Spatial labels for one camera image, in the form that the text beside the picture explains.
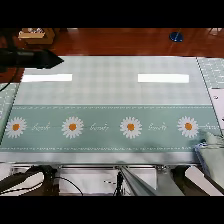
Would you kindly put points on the pale green shirt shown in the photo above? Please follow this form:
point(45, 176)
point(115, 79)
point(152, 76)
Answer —
point(215, 156)

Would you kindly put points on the blue round disc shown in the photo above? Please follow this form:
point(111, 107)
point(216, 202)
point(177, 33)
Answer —
point(176, 36)

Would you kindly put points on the silver frame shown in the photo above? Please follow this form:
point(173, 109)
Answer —
point(140, 186)

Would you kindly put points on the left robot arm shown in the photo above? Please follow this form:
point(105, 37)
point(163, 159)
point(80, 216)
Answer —
point(30, 59)

